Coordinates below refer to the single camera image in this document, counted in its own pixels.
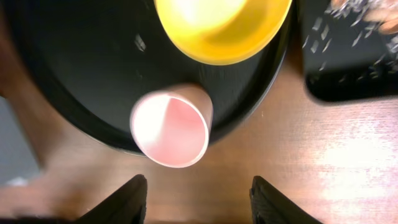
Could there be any black rectangular bin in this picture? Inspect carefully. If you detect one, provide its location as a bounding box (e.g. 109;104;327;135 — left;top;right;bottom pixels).
297;0;397;102

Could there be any peanut shells and rice waste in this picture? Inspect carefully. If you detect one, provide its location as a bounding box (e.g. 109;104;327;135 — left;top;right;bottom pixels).
298;0;397;84

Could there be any yellow bowl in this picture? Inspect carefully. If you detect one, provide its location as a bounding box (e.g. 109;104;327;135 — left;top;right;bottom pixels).
154;0;292;65

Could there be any pink cup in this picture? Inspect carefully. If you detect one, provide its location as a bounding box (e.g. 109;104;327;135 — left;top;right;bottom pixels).
130;84;213;168

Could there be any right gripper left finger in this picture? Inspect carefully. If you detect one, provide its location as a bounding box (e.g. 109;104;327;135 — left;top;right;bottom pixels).
74;174;147;224

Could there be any grey plastic dishwasher rack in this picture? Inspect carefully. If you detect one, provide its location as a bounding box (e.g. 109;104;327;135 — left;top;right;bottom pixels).
0;97;40;186

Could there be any round black tray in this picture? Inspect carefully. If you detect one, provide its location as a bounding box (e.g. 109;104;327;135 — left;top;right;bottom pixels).
2;0;294;154

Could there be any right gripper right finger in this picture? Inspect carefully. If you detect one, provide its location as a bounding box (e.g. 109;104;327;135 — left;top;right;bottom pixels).
249;175;322;224

